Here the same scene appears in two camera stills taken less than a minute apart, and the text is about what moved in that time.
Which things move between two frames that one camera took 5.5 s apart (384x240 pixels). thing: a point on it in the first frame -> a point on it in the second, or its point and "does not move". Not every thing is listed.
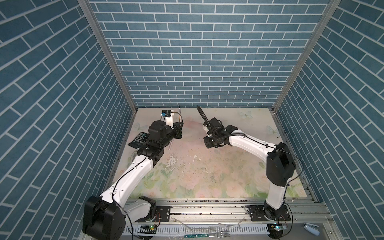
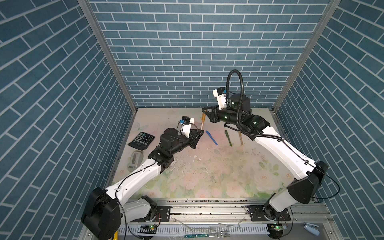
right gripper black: (207, 144) -> (213, 116)
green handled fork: (220, 234) does not move
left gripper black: (177, 131) -> (191, 140)
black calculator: (139, 140) does not move
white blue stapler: (312, 228) does not move
